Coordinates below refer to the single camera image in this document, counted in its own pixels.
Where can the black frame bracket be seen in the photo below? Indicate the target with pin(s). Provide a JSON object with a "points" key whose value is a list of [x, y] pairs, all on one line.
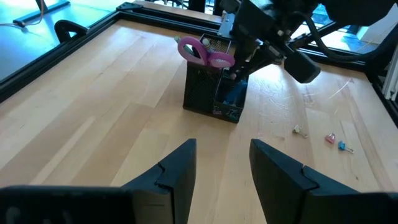
{"points": [[66, 25]]}

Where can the blue binder clip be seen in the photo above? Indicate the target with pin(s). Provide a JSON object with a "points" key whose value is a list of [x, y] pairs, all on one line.
{"points": [[342, 145]]}

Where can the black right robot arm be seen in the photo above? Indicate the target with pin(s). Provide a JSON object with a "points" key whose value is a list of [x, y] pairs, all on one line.
{"points": [[357, 11]]}

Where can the black mesh desk organizer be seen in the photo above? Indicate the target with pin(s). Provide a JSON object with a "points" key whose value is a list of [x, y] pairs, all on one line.
{"points": [[199, 90]]}

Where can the teal binder clip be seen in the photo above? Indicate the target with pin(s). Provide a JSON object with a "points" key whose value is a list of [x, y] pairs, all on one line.
{"points": [[232, 114]]}

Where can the black floor stand base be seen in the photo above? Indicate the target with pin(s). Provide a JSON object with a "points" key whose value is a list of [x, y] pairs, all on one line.
{"points": [[40, 13]]}

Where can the black aluminium table frame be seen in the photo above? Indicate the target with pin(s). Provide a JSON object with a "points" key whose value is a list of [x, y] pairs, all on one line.
{"points": [[62, 53]]}

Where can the pink binder clip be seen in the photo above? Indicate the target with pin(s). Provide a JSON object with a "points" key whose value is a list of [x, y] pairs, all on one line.
{"points": [[330, 138], [217, 110]]}

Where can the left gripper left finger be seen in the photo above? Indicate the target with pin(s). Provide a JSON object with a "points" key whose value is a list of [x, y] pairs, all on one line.
{"points": [[168, 193]]}

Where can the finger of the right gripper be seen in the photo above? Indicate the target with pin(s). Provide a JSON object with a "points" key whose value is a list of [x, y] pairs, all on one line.
{"points": [[264, 62], [247, 51]]}

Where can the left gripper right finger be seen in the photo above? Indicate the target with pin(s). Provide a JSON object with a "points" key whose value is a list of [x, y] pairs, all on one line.
{"points": [[280, 186]]}

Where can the silver aluminium extrusion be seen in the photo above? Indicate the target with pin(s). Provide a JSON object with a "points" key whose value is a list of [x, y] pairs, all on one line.
{"points": [[391, 77]]}

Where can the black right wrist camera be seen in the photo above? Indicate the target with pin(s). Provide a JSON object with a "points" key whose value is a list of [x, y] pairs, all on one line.
{"points": [[301, 67]]}

